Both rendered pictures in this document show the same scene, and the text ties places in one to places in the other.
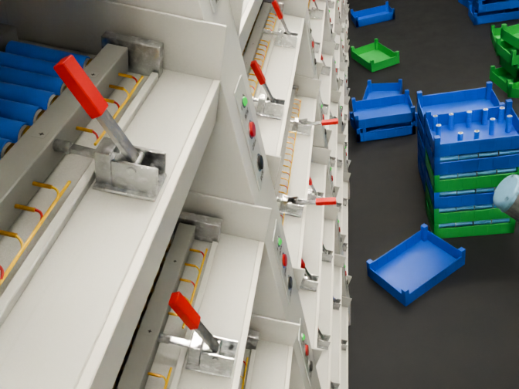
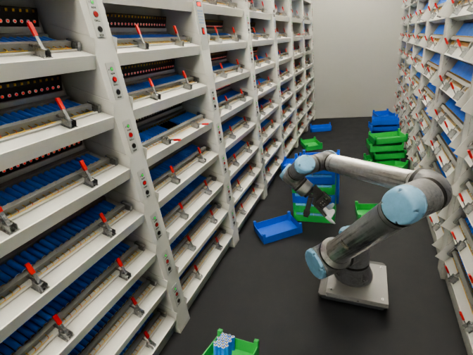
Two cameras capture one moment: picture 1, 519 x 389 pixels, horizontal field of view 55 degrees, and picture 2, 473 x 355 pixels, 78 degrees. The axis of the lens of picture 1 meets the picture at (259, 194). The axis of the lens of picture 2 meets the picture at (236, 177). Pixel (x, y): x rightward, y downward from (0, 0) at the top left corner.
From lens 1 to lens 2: 0.81 m
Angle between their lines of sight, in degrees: 16
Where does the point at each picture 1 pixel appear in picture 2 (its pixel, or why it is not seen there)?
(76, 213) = (24, 55)
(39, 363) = not seen: outside the picture
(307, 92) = (209, 117)
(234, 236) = (105, 113)
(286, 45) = (186, 88)
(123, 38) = (70, 39)
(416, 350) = (258, 261)
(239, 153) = (103, 80)
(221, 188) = (101, 94)
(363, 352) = (234, 258)
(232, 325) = (82, 123)
